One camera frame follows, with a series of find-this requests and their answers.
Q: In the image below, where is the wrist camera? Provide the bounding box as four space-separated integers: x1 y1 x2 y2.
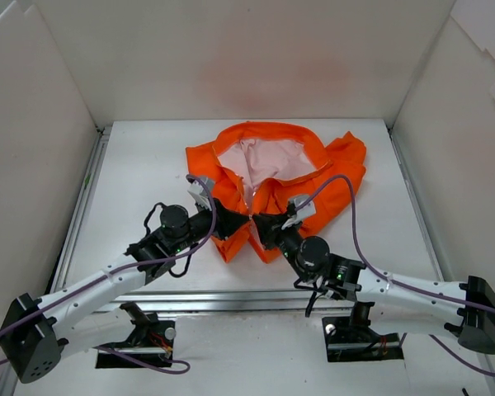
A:
281 194 316 230
187 176 215 210

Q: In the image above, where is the orange jacket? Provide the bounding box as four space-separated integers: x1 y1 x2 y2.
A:
185 120 368 265

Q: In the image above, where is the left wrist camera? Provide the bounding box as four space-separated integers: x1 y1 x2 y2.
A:
187 176 215 210

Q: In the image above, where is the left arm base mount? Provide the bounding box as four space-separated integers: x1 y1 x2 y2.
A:
101 303 177 369

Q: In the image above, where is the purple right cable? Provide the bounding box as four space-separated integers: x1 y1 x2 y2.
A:
300 173 495 377

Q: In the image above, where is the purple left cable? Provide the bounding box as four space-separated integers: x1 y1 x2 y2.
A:
0 173 219 375

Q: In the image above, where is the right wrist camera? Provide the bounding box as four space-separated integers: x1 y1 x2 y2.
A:
281 194 316 230

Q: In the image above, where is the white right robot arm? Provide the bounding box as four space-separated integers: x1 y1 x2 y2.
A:
253 214 495 355

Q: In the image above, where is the aluminium table frame rail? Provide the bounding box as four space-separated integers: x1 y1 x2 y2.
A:
52 119 442 312

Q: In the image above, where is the purple cable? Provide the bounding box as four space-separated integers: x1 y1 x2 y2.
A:
300 173 495 377
0 173 219 375

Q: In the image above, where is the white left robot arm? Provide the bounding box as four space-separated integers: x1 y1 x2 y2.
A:
0 199 249 384

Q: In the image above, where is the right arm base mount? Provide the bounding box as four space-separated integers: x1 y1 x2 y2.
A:
322 303 404 363

